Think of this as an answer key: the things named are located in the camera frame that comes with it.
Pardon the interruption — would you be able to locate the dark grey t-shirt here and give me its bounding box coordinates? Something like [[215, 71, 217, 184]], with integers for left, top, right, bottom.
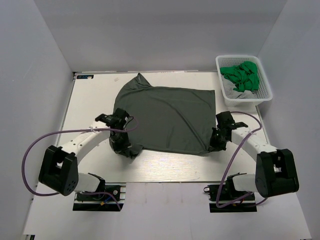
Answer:
[[114, 73, 216, 159]]

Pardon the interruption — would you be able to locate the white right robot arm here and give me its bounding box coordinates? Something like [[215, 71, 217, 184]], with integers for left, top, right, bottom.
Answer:
[[209, 111, 300, 200]]

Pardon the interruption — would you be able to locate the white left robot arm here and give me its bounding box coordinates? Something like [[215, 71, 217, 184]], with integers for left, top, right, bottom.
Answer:
[[38, 108, 134, 200]]

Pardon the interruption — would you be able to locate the light grey t-shirt in basket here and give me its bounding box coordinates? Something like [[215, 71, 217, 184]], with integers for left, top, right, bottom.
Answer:
[[222, 78, 257, 99]]

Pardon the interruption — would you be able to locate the white plastic mesh basket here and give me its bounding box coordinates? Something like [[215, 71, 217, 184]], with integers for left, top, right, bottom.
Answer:
[[215, 54, 273, 106]]

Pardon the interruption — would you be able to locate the green t-shirt in basket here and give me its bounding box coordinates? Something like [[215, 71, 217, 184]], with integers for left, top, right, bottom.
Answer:
[[220, 61, 260, 93]]

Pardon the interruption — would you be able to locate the blue label sticker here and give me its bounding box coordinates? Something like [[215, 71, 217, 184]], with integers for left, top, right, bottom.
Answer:
[[76, 74, 94, 80]]

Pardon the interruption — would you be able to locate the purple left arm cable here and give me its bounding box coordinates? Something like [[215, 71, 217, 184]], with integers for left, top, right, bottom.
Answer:
[[21, 116, 140, 211]]

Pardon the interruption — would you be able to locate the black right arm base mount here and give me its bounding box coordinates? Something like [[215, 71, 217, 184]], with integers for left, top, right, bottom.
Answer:
[[203, 184, 257, 213]]

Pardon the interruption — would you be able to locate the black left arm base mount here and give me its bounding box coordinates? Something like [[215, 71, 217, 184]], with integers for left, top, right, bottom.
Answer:
[[72, 183, 126, 212]]

